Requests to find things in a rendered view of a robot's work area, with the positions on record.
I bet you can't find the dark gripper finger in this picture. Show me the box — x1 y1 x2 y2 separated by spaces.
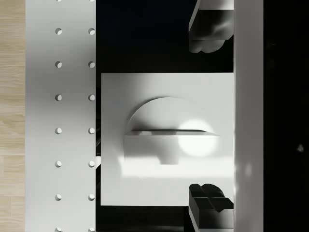
188 0 235 54
188 183 235 232

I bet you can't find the black stove with white panels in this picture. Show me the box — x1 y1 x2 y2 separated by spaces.
95 0 235 232

